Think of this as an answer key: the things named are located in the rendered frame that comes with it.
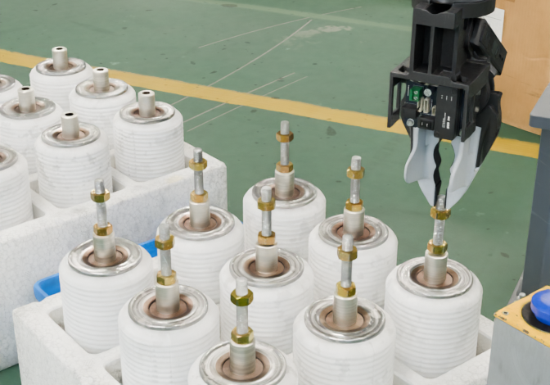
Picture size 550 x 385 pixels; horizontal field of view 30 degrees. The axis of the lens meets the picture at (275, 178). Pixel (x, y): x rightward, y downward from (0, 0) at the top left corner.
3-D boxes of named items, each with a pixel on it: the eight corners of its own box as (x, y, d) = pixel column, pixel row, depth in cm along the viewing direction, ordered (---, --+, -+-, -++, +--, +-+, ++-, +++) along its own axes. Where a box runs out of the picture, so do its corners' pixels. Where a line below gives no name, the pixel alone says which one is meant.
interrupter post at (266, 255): (250, 271, 104) (250, 242, 102) (264, 261, 105) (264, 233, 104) (268, 279, 102) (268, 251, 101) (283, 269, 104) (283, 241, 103)
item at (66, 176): (94, 232, 147) (84, 115, 139) (131, 258, 141) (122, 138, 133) (33, 254, 142) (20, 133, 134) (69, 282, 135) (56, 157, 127)
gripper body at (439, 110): (383, 133, 91) (390, 0, 85) (417, 101, 97) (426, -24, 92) (466, 151, 87) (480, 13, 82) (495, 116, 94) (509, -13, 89)
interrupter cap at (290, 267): (214, 274, 103) (214, 268, 103) (259, 244, 109) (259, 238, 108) (273, 299, 99) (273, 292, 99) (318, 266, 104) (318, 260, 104)
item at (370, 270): (288, 369, 118) (290, 232, 110) (344, 336, 124) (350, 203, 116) (350, 408, 112) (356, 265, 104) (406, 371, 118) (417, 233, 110)
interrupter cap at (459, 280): (483, 274, 103) (484, 267, 103) (457, 310, 97) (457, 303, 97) (413, 254, 107) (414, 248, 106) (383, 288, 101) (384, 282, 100)
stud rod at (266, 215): (262, 251, 103) (262, 185, 100) (272, 252, 103) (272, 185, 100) (261, 257, 103) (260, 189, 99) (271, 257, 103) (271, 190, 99)
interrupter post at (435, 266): (449, 278, 102) (453, 250, 101) (441, 290, 101) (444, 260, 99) (427, 272, 104) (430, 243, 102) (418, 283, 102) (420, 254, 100)
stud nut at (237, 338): (246, 347, 86) (246, 338, 86) (228, 342, 87) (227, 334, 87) (256, 334, 88) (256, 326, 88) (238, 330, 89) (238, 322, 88)
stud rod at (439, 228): (430, 266, 101) (437, 198, 97) (430, 261, 102) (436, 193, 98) (441, 267, 101) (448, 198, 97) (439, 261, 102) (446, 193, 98)
